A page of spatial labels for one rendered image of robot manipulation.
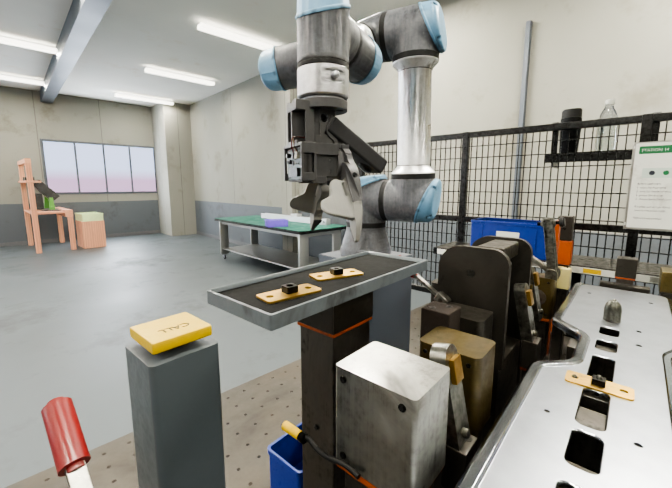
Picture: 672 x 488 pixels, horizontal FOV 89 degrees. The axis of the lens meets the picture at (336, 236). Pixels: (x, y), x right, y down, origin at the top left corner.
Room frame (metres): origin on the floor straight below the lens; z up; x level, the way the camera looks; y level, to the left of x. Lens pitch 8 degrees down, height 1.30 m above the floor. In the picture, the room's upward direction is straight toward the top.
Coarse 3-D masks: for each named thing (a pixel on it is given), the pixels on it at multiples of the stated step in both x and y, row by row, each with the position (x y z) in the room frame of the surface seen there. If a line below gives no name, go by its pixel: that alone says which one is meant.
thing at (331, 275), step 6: (330, 270) 0.54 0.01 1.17; (336, 270) 0.53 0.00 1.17; (342, 270) 0.54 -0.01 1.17; (348, 270) 0.56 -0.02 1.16; (354, 270) 0.56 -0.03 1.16; (312, 276) 0.52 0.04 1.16; (318, 276) 0.53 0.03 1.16; (324, 276) 0.52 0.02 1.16; (330, 276) 0.52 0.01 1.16; (336, 276) 0.52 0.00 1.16; (342, 276) 0.52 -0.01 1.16; (348, 276) 0.53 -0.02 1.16
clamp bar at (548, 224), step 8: (544, 224) 0.93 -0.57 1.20; (552, 224) 0.93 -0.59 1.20; (560, 224) 0.91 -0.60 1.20; (544, 232) 0.93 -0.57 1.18; (552, 232) 0.92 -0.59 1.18; (544, 240) 0.93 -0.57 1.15; (552, 240) 0.92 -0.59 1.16; (552, 248) 0.92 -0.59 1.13; (552, 256) 0.92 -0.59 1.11; (552, 264) 0.92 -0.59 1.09
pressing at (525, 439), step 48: (576, 288) 0.98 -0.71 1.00; (576, 336) 0.67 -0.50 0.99; (624, 336) 0.66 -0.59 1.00; (528, 384) 0.48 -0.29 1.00; (624, 384) 0.49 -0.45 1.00; (528, 432) 0.39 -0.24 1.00; (624, 432) 0.39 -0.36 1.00; (480, 480) 0.32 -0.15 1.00; (528, 480) 0.32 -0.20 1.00; (576, 480) 0.32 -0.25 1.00; (624, 480) 0.32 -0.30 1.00
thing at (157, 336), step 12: (144, 324) 0.34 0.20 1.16; (156, 324) 0.34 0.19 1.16; (168, 324) 0.34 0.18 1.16; (180, 324) 0.34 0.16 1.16; (192, 324) 0.34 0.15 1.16; (204, 324) 0.34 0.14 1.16; (132, 336) 0.33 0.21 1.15; (144, 336) 0.31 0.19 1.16; (156, 336) 0.31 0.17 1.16; (168, 336) 0.31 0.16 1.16; (180, 336) 0.32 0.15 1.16; (192, 336) 0.33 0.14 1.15; (204, 336) 0.34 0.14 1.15; (156, 348) 0.30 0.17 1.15; (168, 348) 0.31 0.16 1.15
